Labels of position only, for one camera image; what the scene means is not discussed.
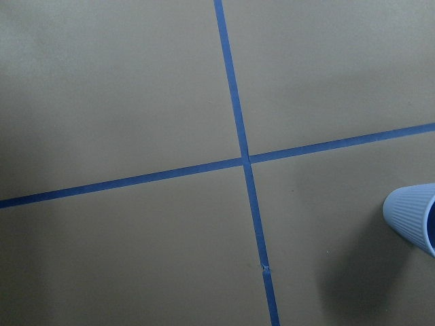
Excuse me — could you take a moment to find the blue ribbed cup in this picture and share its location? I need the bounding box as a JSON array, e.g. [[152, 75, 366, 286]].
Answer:
[[383, 183, 434, 257]]

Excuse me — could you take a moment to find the crossing blue tape strip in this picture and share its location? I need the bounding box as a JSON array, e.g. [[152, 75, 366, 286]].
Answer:
[[1, 123, 434, 209]]

